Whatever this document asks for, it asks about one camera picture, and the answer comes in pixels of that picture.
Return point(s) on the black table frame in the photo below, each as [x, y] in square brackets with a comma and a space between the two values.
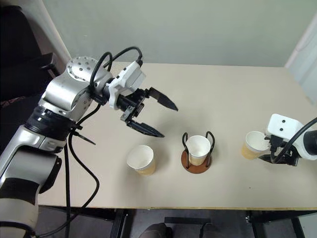
[262, 220]

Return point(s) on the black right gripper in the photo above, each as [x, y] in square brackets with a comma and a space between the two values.
[289, 155]

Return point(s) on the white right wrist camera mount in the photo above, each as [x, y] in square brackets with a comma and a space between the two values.
[282, 127]

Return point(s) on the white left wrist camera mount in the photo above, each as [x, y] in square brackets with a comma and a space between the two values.
[128, 77]

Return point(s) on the paper cup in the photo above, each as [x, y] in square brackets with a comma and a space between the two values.
[196, 151]
[251, 146]
[142, 161]

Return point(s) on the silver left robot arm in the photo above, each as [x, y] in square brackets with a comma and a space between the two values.
[59, 91]

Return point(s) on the dark rounded shape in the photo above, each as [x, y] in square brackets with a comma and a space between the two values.
[154, 230]
[209, 230]

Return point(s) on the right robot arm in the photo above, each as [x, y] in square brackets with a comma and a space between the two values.
[312, 138]

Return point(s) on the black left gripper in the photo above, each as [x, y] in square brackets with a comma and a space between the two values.
[132, 100]

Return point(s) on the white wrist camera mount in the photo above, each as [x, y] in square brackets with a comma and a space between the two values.
[282, 127]
[128, 77]

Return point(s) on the black zip tie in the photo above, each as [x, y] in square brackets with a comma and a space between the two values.
[83, 138]

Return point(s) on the black office chair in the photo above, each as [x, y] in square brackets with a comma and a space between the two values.
[19, 49]

